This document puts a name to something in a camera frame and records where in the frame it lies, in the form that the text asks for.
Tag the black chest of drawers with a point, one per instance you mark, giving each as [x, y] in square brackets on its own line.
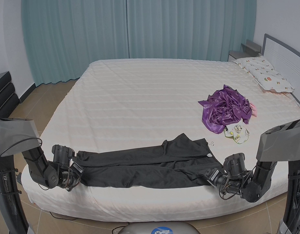
[4, 91]

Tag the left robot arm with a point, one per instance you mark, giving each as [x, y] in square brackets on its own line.
[15, 135]

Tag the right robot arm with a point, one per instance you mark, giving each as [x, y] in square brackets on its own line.
[279, 142]

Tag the blue-green curtain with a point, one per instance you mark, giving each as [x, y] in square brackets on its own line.
[74, 33]
[189, 21]

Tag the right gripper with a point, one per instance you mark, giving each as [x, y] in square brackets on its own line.
[217, 179]

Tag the white printed garment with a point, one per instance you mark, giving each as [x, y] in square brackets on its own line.
[239, 135]

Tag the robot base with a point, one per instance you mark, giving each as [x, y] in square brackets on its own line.
[140, 229]

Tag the bed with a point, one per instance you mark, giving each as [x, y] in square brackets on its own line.
[140, 94]

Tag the pink garment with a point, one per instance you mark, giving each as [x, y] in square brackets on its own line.
[253, 110]

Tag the white printed pillow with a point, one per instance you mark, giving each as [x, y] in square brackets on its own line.
[262, 72]

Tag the black T-shirt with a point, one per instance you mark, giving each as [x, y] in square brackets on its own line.
[140, 164]

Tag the purple satin garment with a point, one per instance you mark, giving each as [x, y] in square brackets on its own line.
[223, 106]

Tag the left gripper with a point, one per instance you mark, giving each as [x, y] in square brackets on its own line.
[74, 174]

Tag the grey bedside table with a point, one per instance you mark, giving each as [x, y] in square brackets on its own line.
[235, 55]

